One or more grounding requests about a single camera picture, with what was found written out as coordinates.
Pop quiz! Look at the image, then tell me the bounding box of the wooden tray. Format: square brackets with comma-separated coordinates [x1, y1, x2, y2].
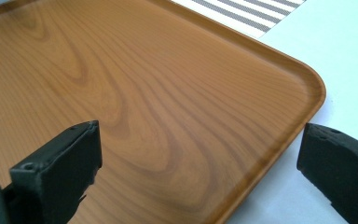
[0, 0, 327, 224]

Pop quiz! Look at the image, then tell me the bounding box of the grey striped white cloth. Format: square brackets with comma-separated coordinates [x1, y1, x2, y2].
[170, 0, 308, 39]

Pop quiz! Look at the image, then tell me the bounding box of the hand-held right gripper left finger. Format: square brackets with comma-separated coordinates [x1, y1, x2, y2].
[2, 119, 103, 224]

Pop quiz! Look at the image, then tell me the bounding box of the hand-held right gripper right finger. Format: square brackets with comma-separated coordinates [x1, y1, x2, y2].
[296, 122, 358, 224]

